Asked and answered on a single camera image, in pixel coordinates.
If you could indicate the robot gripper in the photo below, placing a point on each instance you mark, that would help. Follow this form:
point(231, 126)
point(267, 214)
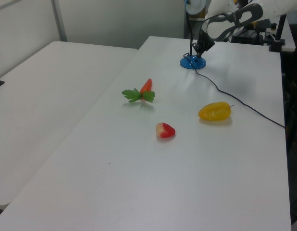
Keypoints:
point(218, 26)

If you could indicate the blue desk lamp black gooseneck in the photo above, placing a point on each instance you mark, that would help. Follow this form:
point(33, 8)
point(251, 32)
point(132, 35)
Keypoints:
point(190, 62)

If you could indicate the black equipment box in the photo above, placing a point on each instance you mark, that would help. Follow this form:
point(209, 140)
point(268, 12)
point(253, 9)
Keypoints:
point(247, 37)

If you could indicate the yellow toy pepper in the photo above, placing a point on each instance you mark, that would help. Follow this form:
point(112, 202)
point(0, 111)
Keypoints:
point(214, 111)

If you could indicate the orange toy carrot green leaves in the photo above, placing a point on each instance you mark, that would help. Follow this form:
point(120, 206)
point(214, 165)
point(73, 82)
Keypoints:
point(146, 86)

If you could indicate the small black button box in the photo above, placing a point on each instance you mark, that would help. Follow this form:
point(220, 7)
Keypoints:
point(273, 26)

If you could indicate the black pole with table clamp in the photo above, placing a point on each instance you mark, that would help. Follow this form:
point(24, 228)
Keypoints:
point(277, 38)

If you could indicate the red and cream toy strawberry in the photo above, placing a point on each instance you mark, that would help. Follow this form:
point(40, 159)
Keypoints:
point(167, 131)

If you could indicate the grey partition frame post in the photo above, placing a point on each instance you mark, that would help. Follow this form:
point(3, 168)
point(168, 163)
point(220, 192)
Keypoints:
point(59, 21)

